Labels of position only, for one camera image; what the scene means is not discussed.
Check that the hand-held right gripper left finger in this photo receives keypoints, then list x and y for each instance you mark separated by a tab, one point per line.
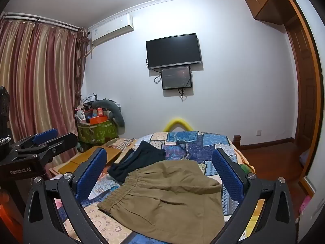
94	172

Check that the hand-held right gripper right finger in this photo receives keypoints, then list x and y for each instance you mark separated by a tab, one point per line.
228	180

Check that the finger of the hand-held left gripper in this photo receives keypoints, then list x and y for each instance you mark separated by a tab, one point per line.
45	135
63	139

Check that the khaki pants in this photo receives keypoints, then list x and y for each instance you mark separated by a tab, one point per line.
167	198

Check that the dark navy pants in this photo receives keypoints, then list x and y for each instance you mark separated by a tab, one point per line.
137	160

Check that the flat cardboard box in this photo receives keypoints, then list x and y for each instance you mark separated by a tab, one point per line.
101	155

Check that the green patterned storage bag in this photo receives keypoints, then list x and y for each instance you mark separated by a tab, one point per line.
97	132

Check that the orange box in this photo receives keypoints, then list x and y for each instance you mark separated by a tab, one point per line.
97	120

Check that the pink striped bedsheet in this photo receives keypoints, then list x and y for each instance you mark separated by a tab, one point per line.
121	142

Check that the small red box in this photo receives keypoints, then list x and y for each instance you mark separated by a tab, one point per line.
99	111

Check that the blue patchwork blanket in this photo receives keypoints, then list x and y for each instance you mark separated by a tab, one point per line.
188	144

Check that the striped pink curtain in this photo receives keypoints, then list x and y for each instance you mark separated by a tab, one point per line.
38	81

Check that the grey plush pillow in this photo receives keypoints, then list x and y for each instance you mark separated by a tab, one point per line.
115	111

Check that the yellow foam tube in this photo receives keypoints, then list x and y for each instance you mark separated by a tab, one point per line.
177	122

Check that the pink slipper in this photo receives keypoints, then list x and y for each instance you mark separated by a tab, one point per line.
304	205

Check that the white wardrobe panel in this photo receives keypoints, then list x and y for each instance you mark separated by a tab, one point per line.
320	132

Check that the small black monitor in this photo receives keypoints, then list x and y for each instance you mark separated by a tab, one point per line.
176	77

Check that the curtain rod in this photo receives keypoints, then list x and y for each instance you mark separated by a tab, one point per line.
38	19

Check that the wooden door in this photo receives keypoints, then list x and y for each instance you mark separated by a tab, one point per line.
303	86

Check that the white air conditioner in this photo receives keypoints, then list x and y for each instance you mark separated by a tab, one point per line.
111	29

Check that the wooden overhead cabinet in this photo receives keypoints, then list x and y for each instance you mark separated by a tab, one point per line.
261	0

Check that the dark wooden bed post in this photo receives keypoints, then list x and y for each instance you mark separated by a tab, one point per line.
236	140

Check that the white wall socket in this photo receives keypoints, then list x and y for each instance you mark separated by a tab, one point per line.
258	132

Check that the black wall television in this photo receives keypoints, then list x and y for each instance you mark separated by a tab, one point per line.
174	50

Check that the wooden door frame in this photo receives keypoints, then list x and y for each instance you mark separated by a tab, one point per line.
313	63

